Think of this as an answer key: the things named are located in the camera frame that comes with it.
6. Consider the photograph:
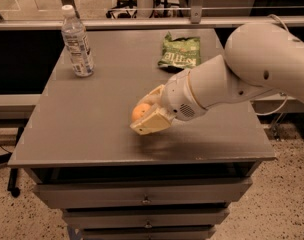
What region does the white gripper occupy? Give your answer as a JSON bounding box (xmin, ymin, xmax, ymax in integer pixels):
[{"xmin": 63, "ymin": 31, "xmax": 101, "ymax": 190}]
[{"xmin": 130, "ymin": 69, "xmax": 207, "ymax": 135}]

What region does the orange fruit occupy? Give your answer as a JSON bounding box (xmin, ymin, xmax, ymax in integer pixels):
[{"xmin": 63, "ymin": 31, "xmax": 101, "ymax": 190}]
[{"xmin": 131, "ymin": 103, "xmax": 151, "ymax": 122}]

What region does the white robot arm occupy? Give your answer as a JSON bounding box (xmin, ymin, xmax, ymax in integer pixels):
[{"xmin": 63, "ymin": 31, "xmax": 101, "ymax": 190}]
[{"xmin": 131, "ymin": 23, "xmax": 304, "ymax": 135}]

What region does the clear plastic water bottle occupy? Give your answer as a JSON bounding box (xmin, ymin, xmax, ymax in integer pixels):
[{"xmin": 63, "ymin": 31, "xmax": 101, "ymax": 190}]
[{"xmin": 61, "ymin": 5, "xmax": 94, "ymax": 77}]

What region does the green chip bag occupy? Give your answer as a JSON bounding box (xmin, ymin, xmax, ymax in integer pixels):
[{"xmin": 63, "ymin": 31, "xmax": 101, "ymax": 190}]
[{"xmin": 158, "ymin": 32, "xmax": 201, "ymax": 69}]

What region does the grey drawer cabinet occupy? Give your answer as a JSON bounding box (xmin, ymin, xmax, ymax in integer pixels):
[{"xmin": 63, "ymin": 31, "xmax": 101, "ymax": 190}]
[{"xmin": 7, "ymin": 28, "xmax": 277, "ymax": 240}]

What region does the black stand leg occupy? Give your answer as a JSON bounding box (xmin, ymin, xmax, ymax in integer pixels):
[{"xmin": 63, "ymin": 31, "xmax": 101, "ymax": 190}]
[{"xmin": 0, "ymin": 127, "xmax": 24, "ymax": 198}]

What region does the metal railing frame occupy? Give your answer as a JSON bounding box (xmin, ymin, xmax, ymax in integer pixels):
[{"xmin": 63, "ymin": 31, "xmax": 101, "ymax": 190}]
[{"xmin": 0, "ymin": 0, "xmax": 304, "ymax": 30}]

